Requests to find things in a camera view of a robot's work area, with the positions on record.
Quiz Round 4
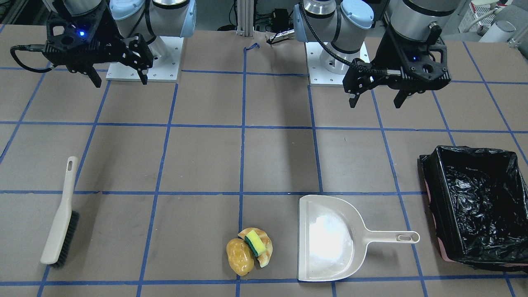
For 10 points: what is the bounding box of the yellow potato toy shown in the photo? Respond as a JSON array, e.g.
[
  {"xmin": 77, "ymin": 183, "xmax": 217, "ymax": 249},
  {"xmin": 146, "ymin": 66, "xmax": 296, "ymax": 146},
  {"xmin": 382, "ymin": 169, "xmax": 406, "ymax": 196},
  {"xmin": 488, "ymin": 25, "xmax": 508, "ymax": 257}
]
[{"xmin": 226, "ymin": 238, "xmax": 255, "ymax": 276}]

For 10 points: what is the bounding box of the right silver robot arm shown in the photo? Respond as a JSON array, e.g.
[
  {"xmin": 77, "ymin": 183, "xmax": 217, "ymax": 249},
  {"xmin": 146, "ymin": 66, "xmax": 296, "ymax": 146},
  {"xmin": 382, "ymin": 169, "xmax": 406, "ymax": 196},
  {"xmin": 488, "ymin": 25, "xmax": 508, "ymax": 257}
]
[{"xmin": 41, "ymin": 0, "xmax": 197, "ymax": 87}]

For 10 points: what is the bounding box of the tan bread slice toy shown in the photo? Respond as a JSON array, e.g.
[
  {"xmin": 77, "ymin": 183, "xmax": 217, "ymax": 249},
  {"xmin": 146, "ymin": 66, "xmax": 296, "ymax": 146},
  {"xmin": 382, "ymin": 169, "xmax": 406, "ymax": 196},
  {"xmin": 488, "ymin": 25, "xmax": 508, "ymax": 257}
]
[{"xmin": 238, "ymin": 227, "xmax": 273, "ymax": 268}]

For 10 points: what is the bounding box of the bin with black bag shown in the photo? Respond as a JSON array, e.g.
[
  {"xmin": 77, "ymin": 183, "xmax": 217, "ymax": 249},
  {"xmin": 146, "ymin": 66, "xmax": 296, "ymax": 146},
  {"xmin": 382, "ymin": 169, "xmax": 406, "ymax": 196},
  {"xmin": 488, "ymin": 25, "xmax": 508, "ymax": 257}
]
[{"xmin": 419, "ymin": 146, "xmax": 528, "ymax": 272}]

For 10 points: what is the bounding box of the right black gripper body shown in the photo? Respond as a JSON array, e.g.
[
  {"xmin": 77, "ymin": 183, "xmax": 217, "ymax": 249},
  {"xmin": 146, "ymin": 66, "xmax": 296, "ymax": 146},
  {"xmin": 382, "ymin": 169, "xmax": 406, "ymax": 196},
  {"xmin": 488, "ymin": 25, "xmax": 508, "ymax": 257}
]
[{"xmin": 44, "ymin": 12, "xmax": 153, "ymax": 77}]

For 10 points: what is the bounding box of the aluminium frame post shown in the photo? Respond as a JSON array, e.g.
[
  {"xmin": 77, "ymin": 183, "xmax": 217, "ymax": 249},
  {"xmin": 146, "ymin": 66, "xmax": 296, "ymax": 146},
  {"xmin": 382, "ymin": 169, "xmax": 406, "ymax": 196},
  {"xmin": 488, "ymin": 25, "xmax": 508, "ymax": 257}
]
[{"xmin": 236, "ymin": 0, "xmax": 255, "ymax": 39}]

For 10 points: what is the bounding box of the yellow green sponge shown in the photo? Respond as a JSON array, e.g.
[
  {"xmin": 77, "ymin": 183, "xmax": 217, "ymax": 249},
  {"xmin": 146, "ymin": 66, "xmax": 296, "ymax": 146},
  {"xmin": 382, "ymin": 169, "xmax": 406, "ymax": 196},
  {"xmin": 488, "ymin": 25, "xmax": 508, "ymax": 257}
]
[{"xmin": 244, "ymin": 231, "xmax": 266, "ymax": 257}]

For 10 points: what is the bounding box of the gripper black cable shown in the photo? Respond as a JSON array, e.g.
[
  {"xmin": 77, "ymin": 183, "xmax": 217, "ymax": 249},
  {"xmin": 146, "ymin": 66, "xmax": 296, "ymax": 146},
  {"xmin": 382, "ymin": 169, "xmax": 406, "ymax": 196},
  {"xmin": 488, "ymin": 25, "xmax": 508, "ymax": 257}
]
[
  {"xmin": 299, "ymin": 2, "xmax": 401, "ymax": 76},
  {"xmin": 10, "ymin": 45, "xmax": 53, "ymax": 73}
]

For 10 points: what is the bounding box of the beige plastic dustpan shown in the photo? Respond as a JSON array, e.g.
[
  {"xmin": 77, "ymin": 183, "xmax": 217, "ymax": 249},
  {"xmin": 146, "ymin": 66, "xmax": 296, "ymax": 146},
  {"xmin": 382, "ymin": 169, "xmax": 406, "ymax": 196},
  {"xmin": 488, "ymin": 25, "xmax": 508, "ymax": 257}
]
[{"xmin": 297, "ymin": 194, "xmax": 420, "ymax": 282}]

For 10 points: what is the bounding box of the beige hand brush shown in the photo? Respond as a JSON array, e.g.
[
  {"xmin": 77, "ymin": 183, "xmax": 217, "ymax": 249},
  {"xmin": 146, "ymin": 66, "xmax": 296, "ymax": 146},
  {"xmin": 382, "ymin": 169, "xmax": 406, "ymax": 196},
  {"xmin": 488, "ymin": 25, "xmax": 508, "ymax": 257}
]
[{"xmin": 40, "ymin": 156, "xmax": 80, "ymax": 268}]

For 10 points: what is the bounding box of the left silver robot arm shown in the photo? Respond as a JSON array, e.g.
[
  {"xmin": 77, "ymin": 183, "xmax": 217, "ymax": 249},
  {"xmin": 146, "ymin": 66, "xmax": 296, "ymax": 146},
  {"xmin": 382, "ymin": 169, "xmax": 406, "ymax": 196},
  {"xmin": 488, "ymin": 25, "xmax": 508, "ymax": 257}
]
[{"xmin": 294, "ymin": 0, "xmax": 458, "ymax": 108}]

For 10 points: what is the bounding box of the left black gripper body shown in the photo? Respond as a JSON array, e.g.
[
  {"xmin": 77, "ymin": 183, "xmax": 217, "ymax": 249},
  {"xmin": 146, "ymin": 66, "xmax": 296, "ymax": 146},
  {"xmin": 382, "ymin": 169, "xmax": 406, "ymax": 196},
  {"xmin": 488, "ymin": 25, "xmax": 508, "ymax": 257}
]
[{"xmin": 343, "ymin": 30, "xmax": 451, "ymax": 95}]

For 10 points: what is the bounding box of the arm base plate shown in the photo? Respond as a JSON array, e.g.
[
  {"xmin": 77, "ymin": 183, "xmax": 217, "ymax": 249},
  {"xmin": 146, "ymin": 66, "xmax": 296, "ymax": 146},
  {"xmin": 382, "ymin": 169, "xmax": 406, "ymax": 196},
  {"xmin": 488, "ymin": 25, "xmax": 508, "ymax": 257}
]
[
  {"xmin": 305, "ymin": 42, "xmax": 370, "ymax": 87},
  {"xmin": 106, "ymin": 36, "xmax": 186, "ymax": 83}
]

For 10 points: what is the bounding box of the white plastic basket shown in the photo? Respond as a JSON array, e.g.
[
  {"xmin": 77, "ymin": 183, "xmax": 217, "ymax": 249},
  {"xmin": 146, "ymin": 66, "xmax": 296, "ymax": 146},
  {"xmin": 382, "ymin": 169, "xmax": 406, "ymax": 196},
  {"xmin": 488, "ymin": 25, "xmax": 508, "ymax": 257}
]
[{"xmin": 458, "ymin": 0, "xmax": 503, "ymax": 33}]

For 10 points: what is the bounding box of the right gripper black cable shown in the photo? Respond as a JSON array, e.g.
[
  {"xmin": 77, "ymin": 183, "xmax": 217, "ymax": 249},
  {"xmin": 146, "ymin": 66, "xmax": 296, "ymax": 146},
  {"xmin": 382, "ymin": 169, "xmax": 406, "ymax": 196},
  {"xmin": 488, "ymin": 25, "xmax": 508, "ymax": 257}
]
[{"xmin": 10, "ymin": 45, "xmax": 53, "ymax": 73}]

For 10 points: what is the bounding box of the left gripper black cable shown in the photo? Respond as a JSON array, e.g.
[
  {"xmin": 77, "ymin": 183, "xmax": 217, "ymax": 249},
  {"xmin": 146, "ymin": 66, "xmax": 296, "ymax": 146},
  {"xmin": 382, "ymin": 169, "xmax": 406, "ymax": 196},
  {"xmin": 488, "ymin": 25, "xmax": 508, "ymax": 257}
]
[{"xmin": 299, "ymin": 2, "xmax": 401, "ymax": 76}]

